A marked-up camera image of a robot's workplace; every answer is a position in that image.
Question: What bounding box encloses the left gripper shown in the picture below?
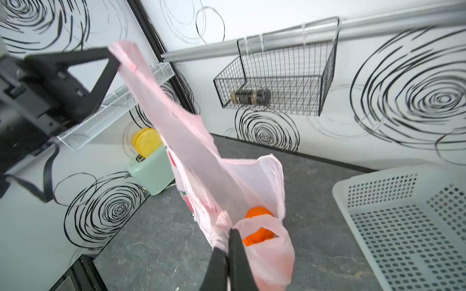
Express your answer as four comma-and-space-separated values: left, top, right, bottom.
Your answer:
1, 47, 120, 146

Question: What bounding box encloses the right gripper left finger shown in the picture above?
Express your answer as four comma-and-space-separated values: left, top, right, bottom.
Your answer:
199, 247, 229, 291

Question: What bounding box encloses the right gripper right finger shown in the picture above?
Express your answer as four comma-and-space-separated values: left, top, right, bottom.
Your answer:
228, 229, 258, 291

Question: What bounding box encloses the orange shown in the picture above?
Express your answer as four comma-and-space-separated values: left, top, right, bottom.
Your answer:
241, 206, 277, 247

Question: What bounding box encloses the pink printed plastic bag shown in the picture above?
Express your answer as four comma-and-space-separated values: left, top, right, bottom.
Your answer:
109, 41, 295, 291

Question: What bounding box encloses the white perforated plastic basket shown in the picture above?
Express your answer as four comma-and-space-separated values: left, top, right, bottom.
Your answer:
333, 164, 466, 291

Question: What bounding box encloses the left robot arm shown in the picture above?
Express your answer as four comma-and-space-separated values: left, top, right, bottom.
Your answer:
1, 47, 120, 202

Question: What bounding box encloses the yellow toast slice left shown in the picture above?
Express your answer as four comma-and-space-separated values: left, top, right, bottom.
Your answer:
132, 127, 154, 158

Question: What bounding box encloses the yellow toast slice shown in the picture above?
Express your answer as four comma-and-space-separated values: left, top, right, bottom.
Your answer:
132, 127, 154, 158
132, 127, 163, 158

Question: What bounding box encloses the yellow toast slice right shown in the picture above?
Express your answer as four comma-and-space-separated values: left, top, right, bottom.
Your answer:
132, 127, 163, 158

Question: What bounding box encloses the mint green toaster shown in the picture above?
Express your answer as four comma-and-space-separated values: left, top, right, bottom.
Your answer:
127, 145, 175, 195

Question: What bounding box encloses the dark bottle in basket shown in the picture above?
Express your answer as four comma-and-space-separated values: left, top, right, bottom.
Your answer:
231, 89, 272, 106

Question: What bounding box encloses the white wire wall shelf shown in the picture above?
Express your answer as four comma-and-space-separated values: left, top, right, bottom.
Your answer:
56, 61, 175, 152

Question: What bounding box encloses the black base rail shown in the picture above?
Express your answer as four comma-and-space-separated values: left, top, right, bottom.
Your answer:
50, 255, 108, 291

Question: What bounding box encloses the black wire wall basket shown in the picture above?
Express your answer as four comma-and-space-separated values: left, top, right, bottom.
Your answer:
214, 38, 339, 116

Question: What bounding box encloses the aluminium wall rail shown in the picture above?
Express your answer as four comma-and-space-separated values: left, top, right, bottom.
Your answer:
162, 1, 466, 63

